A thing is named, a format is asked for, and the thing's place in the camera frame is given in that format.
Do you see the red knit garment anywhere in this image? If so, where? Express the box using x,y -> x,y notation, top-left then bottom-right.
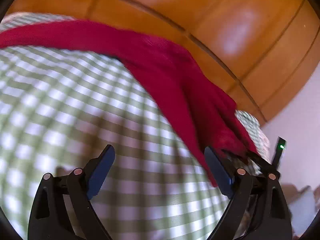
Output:
1,20 -> 256,172

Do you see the green white checkered bedsheet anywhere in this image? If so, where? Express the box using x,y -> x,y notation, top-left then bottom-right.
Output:
0,11 -> 272,240

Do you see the orange wooden wardrobe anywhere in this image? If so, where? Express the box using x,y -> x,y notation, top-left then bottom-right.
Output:
9,0 -> 319,124

